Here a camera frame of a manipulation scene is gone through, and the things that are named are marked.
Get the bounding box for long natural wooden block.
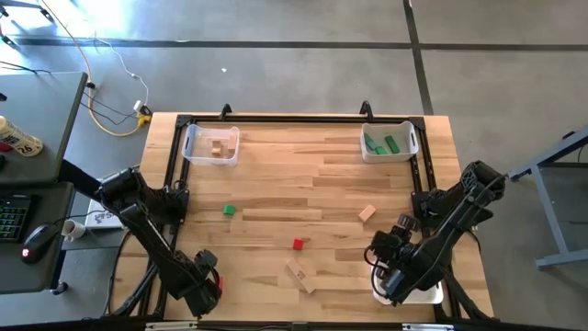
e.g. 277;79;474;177
285;257;317;295

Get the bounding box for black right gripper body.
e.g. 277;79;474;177
368;228;443;305

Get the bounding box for black table frame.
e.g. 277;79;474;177
105;99;495;323

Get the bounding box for grey desk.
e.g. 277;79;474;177
0;71;89;185
0;181;77;295

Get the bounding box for cream labelled bottle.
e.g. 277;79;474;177
0;114;45;158

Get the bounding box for black floor cable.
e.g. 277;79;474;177
81;81;141;127

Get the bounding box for clear plastic bin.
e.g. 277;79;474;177
181;123;241;167

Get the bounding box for yellow floor cable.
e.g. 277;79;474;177
39;0;153;138

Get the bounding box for black computer mouse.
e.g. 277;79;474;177
20;223;61;265

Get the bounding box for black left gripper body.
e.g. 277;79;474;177
176;269;222;307

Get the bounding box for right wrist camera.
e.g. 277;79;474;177
382;270;406;301

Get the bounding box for black crossbar with silver plates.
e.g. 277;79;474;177
0;316;588;331

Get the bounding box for white plastic bin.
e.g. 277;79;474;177
360;120;420;165

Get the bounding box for grey metal table frame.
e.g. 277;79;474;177
506;123;588;270

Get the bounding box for black stand legs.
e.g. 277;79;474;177
0;0;54;47

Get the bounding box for black right camera cable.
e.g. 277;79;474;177
364;245;385;298

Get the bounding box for white floor cable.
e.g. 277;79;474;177
94;38;151;112

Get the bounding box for white printed sheet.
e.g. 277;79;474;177
85;200;128;230

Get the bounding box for white tray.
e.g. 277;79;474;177
372;268;445;306

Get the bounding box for white cup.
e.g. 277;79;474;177
61;219;87;243

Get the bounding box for black backlit keyboard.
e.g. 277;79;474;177
0;194;31;244

